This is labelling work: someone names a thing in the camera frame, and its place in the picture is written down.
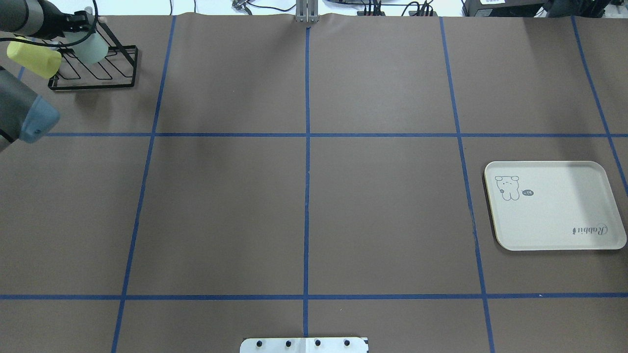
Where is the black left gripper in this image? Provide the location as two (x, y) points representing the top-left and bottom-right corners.
(47, 11), (97, 40)

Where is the pale green cup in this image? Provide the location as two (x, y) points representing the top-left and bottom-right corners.
(69, 33), (108, 65)

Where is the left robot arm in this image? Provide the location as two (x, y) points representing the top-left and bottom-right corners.
(0, 0), (98, 151)

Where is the yellow cup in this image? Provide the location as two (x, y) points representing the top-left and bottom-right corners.
(6, 37), (61, 79)

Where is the cream rabbit tray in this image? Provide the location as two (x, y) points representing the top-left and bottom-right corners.
(484, 161), (627, 251)

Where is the black wire cup rack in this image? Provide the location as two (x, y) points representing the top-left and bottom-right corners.
(48, 19), (139, 91)

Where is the aluminium frame post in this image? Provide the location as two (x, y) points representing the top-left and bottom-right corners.
(295, 0), (320, 23)

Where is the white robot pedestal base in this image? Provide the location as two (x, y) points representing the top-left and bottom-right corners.
(239, 337), (369, 353)

